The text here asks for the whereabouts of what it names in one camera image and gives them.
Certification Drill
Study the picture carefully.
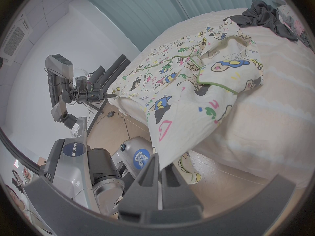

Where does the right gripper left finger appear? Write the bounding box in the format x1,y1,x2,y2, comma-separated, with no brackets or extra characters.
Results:
118,153,160,220

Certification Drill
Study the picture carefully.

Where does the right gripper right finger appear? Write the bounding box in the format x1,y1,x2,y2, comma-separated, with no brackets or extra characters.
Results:
161,164,204,219

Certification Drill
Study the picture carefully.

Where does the white printed pyjama top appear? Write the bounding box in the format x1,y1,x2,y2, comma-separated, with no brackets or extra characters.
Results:
108,17,265,184

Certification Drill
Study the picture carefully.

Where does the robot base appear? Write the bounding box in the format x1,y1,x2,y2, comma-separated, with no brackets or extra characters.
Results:
39,117,159,217

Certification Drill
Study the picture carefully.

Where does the bed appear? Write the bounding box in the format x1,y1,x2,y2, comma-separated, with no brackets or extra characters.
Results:
108,6,315,189

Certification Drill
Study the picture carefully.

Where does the dark grey chest of drawers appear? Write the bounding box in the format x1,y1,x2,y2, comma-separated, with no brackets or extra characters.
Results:
98,54,131,93

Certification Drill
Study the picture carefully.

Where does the white ceiling air conditioner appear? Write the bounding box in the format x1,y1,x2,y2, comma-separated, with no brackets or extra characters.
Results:
0,13,33,66

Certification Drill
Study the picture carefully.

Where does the black garment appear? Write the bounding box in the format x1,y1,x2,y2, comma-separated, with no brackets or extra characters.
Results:
223,0,299,42

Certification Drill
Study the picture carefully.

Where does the dark grey garment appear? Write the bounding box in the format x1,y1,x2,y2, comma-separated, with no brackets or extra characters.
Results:
298,30,315,50

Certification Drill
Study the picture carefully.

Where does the white printed pillow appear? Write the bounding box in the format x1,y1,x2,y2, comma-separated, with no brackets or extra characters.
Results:
277,5,297,21

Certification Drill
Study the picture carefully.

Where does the pink garment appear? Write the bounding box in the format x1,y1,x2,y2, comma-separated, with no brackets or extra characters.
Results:
292,21,306,38

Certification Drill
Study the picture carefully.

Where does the thin black cable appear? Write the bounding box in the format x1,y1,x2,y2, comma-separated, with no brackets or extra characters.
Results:
97,112,130,143

